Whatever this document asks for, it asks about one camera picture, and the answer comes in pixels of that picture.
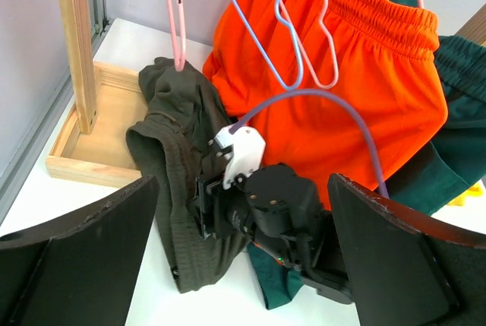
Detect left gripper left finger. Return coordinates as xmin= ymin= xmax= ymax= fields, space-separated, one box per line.
xmin=1 ymin=176 xmax=159 ymax=325

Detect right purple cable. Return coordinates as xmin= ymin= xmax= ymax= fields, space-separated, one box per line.
xmin=231 ymin=87 xmax=390 ymax=198

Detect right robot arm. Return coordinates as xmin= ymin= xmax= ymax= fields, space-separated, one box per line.
xmin=188 ymin=154 xmax=354 ymax=305

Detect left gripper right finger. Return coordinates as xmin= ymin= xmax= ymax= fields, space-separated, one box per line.
xmin=328 ymin=174 xmax=485 ymax=325

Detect dark green shorts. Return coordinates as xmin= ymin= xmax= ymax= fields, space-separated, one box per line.
xmin=247 ymin=0 xmax=485 ymax=310

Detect pink wire hanger olive shorts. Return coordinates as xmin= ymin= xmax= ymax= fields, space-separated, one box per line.
xmin=161 ymin=0 xmax=188 ymax=73

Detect pink wire hanger orange shorts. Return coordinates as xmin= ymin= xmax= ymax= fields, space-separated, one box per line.
xmin=273 ymin=0 xmax=339 ymax=90

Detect wooden clothes rack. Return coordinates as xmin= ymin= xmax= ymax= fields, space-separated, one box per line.
xmin=44 ymin=0 xmax=486 ymax=189

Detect light blue wire hanger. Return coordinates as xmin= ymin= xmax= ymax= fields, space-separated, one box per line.
xmin=211 ymin=0 xmax=305 ymax=92

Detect olive green shorts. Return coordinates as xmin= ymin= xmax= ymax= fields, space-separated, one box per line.
xmin=126 ymin=57 xmax=248 ymax=293

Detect yellow shorts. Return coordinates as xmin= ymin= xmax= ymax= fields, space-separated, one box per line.
xmin=447 ymin=181 xmax=485 ymax=207

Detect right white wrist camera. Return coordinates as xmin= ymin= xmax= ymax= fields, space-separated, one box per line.
xmin=214 ymin=125 xmax=266 ymax=190

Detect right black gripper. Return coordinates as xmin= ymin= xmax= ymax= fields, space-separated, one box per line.
xmin=187 ymin=150 xmax=257 ymax=241

